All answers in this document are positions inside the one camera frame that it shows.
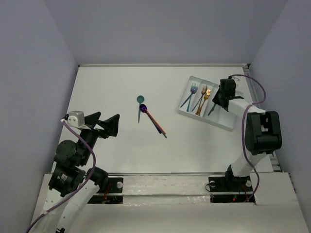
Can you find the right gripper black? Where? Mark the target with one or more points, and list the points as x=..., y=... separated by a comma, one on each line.
x=215, y=99

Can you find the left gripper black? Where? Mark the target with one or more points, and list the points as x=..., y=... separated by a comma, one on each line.
x=97, y=129

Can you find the ornate gold fork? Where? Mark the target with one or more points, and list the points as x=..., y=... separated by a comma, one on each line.
x=204, y=99

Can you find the rose gold fork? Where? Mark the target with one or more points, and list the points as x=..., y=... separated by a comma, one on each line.
x=203, y=92

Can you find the teal knife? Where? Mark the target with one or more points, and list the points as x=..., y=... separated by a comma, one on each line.
x=212, y=109

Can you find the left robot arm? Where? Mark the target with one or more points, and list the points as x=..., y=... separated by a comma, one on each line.
x=75, y=178

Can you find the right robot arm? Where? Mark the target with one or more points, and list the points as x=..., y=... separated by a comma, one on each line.
x=261, y=136

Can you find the white cutlery tray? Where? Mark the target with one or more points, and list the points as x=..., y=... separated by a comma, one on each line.
x=219, y=117

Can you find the purple iridescent spoon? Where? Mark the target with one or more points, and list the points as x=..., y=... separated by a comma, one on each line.
x=143, y=108

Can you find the teal spoon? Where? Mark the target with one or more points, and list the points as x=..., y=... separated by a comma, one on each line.
x=140, y=100

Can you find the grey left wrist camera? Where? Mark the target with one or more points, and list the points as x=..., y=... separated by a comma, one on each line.
x=74, y=119

